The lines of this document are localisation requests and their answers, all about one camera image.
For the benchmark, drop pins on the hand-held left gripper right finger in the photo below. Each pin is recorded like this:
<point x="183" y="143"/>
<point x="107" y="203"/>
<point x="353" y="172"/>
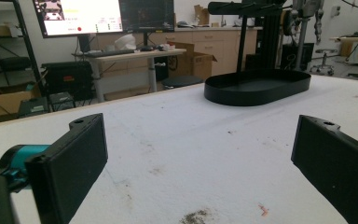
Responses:
<point x="335" y="161"/>

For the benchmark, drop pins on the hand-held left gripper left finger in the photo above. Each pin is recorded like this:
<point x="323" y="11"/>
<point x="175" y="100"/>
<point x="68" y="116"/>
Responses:
<point x="68" y="168"/>

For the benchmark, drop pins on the black device with label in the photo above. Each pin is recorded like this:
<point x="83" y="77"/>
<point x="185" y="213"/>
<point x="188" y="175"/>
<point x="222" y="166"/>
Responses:
<point x="61" y="100"/>
<point x="33" y="107"/>

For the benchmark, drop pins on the black equipment case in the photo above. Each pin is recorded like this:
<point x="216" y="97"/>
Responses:
<point x="68" y="79"/>

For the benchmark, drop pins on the flat cardboard box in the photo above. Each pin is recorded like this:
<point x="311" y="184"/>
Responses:
<point x="0" y="104"/>

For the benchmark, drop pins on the black stand with oval tray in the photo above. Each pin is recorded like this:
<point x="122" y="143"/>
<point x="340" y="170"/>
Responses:
<point x="254" y="87"/>

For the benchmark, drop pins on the black keyboard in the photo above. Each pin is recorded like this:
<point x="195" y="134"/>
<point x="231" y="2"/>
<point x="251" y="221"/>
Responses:
<point x="108" y="53"/>

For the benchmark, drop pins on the wooden side table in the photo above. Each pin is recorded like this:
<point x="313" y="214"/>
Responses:
<point x="357" y="39"/>

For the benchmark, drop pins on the wooden desk with grey legs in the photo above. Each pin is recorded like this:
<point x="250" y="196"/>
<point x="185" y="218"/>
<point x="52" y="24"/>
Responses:
<point x="127" y="56"/>

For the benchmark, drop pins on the grey metal stand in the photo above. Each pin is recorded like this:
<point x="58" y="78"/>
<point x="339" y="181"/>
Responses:
<point x="301" y="34"/>

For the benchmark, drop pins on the black metal shelf rack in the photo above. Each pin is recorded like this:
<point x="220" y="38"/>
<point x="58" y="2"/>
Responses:
<point x="28" y="40"/>

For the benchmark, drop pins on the white rounded object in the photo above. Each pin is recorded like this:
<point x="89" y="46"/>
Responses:
<point x="126" y="42"/>

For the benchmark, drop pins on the black round stool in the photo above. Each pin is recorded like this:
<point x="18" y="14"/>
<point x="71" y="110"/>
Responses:
<point x="181" y="81"/>

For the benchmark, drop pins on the bright computer monitor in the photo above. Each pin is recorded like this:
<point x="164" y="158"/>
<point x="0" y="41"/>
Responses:
<point x="84" y="15"/>

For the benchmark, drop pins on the open cardboard box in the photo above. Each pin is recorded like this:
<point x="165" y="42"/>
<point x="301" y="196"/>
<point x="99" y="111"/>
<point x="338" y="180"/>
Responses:
<point x="195" y="63"/>

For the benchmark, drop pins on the wooden cabinet row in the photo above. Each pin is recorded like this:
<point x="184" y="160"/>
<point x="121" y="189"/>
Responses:
<point x="217" y="40"/>

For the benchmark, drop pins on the dark computer monitor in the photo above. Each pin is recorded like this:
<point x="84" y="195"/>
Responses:
<point x="147" y="15"/>

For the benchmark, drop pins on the small cardboard piece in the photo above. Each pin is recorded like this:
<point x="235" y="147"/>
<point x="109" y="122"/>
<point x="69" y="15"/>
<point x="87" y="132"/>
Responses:
<point x="202" y="15"/>

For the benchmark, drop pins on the black frame machine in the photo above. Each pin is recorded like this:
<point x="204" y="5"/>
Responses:
<point x="268" y="40"/>

